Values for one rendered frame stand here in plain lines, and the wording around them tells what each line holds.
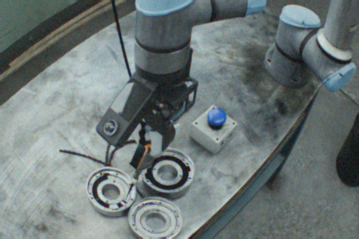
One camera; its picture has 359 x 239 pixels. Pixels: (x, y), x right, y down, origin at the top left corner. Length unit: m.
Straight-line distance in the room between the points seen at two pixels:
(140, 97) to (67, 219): 0.35
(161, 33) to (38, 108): 0.55
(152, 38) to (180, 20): 0.04
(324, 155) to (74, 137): 1.44
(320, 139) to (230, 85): 1.15
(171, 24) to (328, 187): 1.57
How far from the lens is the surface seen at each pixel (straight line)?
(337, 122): 2.23
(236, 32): 1.17
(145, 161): 0.70
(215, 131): 0.85
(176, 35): 0.49
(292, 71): 1.03
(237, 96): 0.98
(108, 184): 0.79
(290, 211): 1.78
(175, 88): 0.61
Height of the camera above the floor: 1.52
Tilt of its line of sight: 52 degrees down
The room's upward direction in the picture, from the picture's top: 7 degrees clockwise
